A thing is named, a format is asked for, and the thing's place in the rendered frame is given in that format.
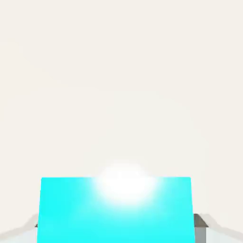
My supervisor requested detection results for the small cyan cube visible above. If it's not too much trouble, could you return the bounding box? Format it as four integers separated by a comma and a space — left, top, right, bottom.
37, 177, 196, 243

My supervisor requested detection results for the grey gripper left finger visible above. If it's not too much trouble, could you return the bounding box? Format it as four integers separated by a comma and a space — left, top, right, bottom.
0, 213, 39, 243

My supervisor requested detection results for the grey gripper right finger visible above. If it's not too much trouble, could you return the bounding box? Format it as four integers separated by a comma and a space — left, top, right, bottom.
193, 213, 243, 243

